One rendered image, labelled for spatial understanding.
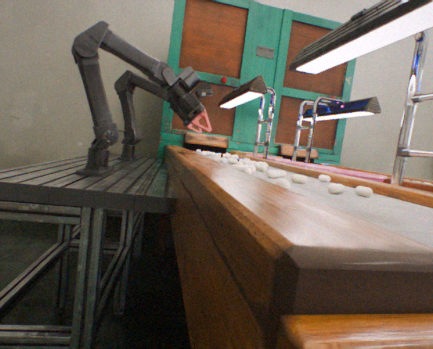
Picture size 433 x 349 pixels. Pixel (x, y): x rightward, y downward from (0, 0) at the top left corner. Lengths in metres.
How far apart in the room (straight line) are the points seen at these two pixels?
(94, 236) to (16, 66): 2.56
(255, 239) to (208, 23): 1.98
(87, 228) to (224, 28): 1.68
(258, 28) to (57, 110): 1.87
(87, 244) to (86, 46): 0.56
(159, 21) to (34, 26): 1.07
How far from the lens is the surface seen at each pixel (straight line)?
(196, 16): 2.10
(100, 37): 0.97
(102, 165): 0.96
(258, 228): 0.16
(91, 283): 0.76
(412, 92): 0.78
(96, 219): 0.70
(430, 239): 0.35
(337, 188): 0.57
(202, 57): 2.02
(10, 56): 3.18
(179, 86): 1.04
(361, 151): 3.40
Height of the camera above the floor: 0.80
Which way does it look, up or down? 5 degrees down
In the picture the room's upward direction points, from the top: 7 degrees clockwise
